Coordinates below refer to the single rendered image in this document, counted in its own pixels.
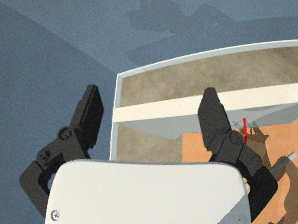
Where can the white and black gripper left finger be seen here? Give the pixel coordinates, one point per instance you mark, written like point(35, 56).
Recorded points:
point(71, 143)

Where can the cream wall panel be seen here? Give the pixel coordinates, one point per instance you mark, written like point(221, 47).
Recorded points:
point(259, 106)

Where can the grey bar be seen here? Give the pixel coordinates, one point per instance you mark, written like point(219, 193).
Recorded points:
point(279, 166)

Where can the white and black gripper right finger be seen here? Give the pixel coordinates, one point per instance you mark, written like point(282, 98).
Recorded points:
point(226, 146)

